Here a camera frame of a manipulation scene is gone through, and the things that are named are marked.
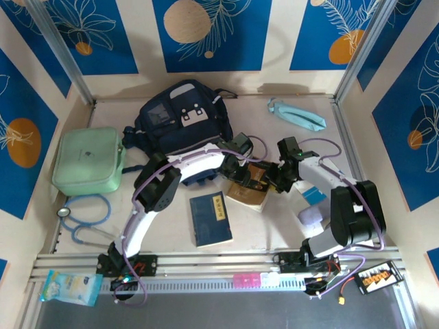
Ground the aluminium frame post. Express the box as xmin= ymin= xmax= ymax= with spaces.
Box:
xmin=25 ymin=0 xmax=95 ymax=106
xmin=334 ymin=0 xmax=394 ymax=103

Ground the wet wipes packet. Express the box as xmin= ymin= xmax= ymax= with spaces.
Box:
xmin=39 ymin=269 xmax=104 ymax=307

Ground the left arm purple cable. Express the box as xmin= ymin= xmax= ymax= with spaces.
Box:
xmin=111 ymin=135 xmax=270 ymax=308

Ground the black orange power board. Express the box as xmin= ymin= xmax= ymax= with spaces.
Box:
xmin=356 ymin=260 xmax=402 ymax=295

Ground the grey slotted cable duct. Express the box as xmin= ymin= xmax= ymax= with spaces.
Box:
xmin=99 ymin=277 xmax=307 ymax=293

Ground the clear pill organizer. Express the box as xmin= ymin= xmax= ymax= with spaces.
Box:
xmin=260 ymin=273 xmax=281 ymax=287

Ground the right aluminium table rail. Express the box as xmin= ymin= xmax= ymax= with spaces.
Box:
xmin=329 ymin=97 xmax=382 ymax=247

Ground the blue and white box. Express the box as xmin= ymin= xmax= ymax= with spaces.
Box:
xmin=294 ymin=181 xmax=329 ymax=206

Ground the navy blue backpack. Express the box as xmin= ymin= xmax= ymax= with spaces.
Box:
xmin=123 ymin=79 xmax=239 ymax=188

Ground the brown gold hardcover book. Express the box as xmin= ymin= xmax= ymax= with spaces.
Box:
xmin=224 ymin=160 xmax=275 ymax=213

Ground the white paper sheet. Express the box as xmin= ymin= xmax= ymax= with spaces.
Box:
xmin=346 ymin=238 xmax=375 ymax=249

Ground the lavender soft pouch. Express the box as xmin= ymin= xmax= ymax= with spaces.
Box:
xmin=297 ymin=204 xmax=325 ymax=234

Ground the light blue stethoscope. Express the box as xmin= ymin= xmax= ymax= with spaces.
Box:
xmin=56 ymin=193 xmax=119 ymax=247

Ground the blue paperback notebook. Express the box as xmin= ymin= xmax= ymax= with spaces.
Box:
xmin=189 ymin=191 xmax=234 ymax=249

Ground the right aluminium frame post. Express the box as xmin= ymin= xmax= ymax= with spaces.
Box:
xmin=334 ymin=0 xmax=394 ymax=103

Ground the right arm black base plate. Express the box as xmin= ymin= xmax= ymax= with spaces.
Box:
xmin=278 ymin=252 xmax=340 ymax=275

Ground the light blue pencil case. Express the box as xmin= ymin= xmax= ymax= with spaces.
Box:
xmin=266 ymin=97 xmax=327 ymax=132

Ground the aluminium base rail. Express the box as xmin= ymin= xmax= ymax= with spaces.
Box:
xmin=30 ymin=252 xmax=402 ymax=279

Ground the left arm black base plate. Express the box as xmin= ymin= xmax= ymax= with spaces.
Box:
xmin=95 ymin=254 xmax=158 ymax=277

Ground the yellow connector with wires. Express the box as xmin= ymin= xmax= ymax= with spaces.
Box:
xmin=334 ymin=276 xmax=357 ymax=306

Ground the pink pill organizer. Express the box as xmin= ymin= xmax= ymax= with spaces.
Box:
xmin=233 ymin=273 xmax=262 ymax=288

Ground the mint green zip pouch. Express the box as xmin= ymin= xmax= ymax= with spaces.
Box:
xmin=51 ymin=126 xmax=125 ymax=197

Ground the left aluminium frame post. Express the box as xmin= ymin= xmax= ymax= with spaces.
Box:
xmin=25 ymin=0 xmax=95 ymax=106

